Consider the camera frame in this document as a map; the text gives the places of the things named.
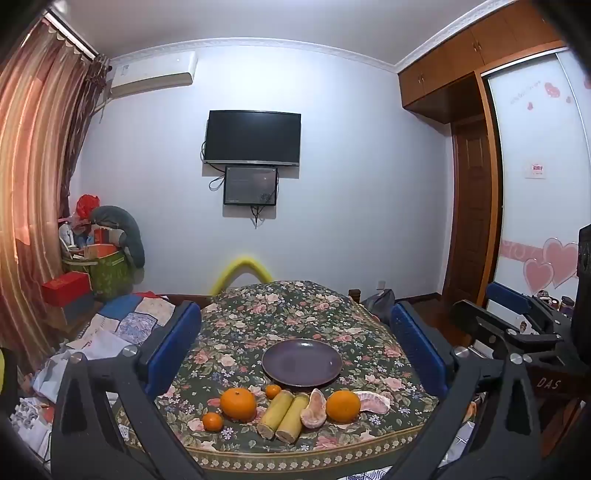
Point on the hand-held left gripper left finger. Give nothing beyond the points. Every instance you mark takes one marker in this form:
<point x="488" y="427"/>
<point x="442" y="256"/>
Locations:
<point x="173" y="350"/>

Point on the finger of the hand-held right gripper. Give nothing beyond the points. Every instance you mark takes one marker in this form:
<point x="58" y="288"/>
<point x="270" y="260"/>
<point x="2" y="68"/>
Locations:
<point x="508" y="295"/>
<point x="480" y="323"/>

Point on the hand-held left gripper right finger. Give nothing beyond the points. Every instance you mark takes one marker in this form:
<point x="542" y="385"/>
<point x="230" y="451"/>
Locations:
<point x="418" y="355"/>

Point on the small mandarin orange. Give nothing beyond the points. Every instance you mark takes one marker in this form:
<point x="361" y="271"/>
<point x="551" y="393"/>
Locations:
<point x="212" y="422"/>
<point x="273" y="392"/>

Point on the large orange with stem mark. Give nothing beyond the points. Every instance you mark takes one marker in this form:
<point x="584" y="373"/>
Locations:
<point x="238" y="405"/>

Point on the large smooth orange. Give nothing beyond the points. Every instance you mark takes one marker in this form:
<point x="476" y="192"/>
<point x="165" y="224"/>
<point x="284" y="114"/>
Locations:
<point x="343" y="407"/>

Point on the peeled pink pomelo segment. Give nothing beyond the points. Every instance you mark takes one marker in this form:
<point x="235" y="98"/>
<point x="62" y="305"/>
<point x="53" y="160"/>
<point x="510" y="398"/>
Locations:
<point x="314" y="410"/>

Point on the dark purple plate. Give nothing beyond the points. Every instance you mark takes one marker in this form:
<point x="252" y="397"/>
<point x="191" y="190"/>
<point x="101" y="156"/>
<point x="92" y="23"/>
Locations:
<point x="300" y="362"/>

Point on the yellow sugarcane piece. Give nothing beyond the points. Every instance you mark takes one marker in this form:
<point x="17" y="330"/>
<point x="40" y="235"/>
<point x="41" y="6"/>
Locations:
<point x="293" y="415"/>
<point x="274" y="413"/>

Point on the blue patchwork quilt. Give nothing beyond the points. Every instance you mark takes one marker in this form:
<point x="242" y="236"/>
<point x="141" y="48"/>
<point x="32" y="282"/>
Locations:
<point x="134" y="318"/>

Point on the dark grey bag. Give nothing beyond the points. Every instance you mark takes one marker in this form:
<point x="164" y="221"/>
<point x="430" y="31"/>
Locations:
<point x="378" y="302"/>

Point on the brown wooden door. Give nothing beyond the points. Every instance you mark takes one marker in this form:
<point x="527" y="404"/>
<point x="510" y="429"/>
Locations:
<point x="471" y="207"/>

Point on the green patterned storage box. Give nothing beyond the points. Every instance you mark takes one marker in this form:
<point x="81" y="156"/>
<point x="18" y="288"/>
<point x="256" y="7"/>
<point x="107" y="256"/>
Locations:
<point x="108" y="277"/>

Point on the grey rectangular box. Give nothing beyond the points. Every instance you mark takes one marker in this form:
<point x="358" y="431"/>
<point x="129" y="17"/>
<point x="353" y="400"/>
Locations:
<point x="76" y="310"/>

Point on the floral tablecloth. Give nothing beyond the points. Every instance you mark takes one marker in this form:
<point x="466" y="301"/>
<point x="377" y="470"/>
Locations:
<point x="277" y="318"/>

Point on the orange cardboard box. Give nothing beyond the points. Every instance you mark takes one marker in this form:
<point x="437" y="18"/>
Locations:
<point x="101" y="251"/>

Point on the red rectangular box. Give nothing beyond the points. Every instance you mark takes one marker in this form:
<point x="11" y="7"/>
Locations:
<point x="64" y="286"/>

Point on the red and white sticker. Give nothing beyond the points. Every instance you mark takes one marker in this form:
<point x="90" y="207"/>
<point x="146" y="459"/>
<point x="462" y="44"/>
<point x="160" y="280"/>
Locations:
<point x="537" y="170"/>

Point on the white heart-sticker wardrobe door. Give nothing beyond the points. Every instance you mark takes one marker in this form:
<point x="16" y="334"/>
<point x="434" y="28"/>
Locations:
<point x="531" y="138"/>

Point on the red plastic bag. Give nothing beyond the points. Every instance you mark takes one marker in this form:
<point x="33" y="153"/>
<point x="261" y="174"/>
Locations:
<point x="87" y="205"/>

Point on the striped pink curtain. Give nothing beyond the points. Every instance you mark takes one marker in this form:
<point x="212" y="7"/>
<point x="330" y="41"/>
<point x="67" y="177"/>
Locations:
<point x="37" y="184"/>

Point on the wooden overhead cabinet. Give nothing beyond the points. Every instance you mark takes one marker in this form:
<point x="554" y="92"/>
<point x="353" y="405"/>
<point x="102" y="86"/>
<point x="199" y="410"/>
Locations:
<point x="461" y="55"/>

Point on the white air conditioner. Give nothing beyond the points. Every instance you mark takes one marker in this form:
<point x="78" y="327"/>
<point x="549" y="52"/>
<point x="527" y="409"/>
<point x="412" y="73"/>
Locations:
<point x="152" y="74"/>

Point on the white wall socket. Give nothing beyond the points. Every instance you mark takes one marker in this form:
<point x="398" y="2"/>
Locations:
<point x="381" y="283"/>

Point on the wooden chair post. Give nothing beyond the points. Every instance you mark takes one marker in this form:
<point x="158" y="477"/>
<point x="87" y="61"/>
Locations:
<point x="354" y="294"/>

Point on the small black wall monitor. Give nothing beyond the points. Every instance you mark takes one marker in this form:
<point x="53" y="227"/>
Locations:
<point x="250" y="185"/>

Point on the black wall television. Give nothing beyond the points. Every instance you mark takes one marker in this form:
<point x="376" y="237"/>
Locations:
<point x="253" y="137"/>

